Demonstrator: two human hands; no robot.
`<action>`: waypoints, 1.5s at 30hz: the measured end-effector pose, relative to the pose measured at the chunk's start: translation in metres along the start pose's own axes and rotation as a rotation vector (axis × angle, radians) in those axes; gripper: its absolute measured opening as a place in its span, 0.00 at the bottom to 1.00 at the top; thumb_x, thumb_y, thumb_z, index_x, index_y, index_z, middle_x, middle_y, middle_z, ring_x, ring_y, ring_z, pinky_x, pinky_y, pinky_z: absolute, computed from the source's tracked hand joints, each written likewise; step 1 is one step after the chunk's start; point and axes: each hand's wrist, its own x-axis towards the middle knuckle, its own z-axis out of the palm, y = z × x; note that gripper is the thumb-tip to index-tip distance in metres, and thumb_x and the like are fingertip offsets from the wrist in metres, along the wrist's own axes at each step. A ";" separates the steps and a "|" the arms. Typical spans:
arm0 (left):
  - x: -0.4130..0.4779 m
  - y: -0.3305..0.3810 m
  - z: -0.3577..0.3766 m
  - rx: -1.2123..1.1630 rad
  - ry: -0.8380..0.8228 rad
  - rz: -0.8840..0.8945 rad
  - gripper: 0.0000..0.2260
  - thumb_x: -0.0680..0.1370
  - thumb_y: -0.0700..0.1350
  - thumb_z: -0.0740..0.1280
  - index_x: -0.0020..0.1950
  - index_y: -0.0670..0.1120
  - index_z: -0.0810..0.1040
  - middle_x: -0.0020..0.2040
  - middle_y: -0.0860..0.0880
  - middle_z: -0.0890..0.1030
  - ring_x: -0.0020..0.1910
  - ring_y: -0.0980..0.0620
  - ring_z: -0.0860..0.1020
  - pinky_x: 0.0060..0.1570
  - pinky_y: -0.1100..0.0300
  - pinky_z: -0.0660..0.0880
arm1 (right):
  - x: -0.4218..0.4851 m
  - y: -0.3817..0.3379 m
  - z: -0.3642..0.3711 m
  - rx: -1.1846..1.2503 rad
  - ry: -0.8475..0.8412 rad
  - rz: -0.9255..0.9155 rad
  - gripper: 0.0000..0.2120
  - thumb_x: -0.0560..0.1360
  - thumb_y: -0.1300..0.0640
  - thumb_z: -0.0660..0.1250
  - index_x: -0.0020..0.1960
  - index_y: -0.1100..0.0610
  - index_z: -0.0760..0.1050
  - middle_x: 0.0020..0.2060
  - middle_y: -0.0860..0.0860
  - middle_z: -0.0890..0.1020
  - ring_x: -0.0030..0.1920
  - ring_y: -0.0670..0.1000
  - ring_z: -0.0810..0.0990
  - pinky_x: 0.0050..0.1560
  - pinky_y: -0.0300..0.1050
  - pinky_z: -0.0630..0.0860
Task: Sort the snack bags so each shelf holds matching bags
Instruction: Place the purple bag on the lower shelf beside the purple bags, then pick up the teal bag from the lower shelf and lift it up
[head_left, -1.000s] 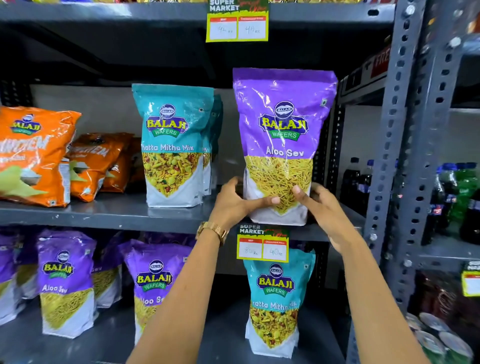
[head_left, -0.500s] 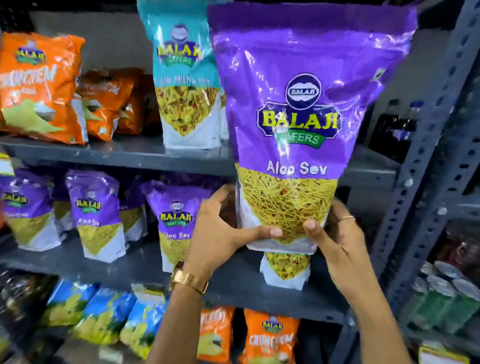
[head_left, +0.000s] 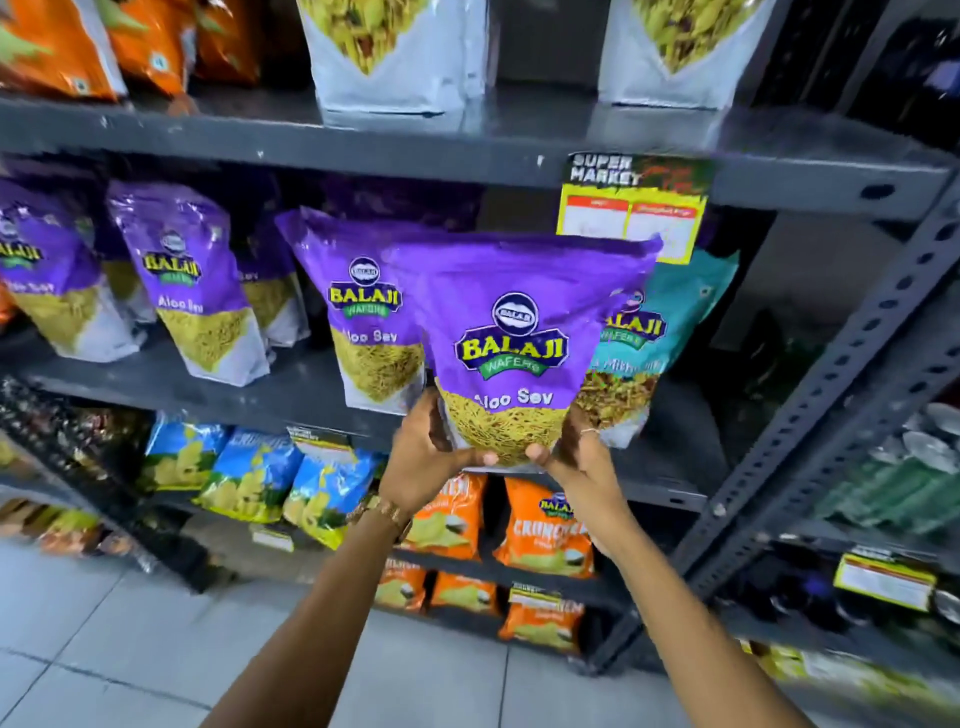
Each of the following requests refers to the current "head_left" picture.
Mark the yellow and green price tag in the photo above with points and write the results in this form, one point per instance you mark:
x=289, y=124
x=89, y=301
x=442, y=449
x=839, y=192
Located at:
x=637, y=210

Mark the person's left forearm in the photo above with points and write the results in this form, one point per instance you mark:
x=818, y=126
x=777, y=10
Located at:
x=315, y=637

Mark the row of silver packets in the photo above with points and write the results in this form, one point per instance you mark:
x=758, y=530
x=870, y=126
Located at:
x=926, y=442

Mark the person's right forearm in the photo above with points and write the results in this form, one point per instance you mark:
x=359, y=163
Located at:
x=697, y=645

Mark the teal snack packet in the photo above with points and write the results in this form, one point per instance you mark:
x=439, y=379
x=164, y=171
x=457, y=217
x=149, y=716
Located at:
x=675, y=322

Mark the grey metal shelf rack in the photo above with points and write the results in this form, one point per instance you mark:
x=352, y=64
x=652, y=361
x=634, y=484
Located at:
x=825, y=636
x=450, y=146

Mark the person's left thumb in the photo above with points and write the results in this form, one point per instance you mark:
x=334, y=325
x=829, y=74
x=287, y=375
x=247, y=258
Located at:
x=474, y=459

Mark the person's left hand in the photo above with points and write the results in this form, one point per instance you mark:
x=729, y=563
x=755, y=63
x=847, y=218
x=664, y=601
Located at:
x=416, y=469

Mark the row of purple snack packets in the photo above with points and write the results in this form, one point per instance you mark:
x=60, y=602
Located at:
x=187, y=277

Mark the white snack packet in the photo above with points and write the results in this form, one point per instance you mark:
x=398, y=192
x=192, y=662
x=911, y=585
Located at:
x=390, y=67
x=675, y=75

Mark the orange snack packet with leaf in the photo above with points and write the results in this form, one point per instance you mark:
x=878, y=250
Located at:
x=229, y=37
x=154, y=45
x=52, y=52

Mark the purple snack bag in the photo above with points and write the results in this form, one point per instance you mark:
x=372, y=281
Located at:
x=517, y=330

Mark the orange chips packet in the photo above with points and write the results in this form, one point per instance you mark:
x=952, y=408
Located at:
x=541, y=624
x=544, y=532
x=401, y=586
x=465, y=594
x=450, y=517

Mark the person's right hand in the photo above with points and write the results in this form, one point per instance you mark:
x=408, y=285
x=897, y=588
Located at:
x=589, y=487

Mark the row of yellow-green packets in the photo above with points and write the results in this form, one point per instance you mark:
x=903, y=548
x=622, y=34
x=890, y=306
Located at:
x=862, y=671

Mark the row of green packets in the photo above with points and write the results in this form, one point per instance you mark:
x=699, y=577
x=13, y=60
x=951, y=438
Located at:
x=892, y=495

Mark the blue chips packet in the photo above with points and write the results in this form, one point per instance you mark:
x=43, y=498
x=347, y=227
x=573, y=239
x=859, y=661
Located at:
x=180, y=454
x=251, y=476
x=330, y=499

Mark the person's right thumb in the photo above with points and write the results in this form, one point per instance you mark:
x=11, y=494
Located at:
x=544, y=454

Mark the small shelf price tag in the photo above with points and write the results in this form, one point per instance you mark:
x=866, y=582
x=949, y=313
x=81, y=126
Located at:
x=273, y=538
x=322, y=442
x=536, y=596

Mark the yellow shelf price tag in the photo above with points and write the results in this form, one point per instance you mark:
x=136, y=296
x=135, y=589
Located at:
x=885, y=581

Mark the row of dark packets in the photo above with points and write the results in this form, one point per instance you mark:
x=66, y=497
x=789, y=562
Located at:
x=911, y=82

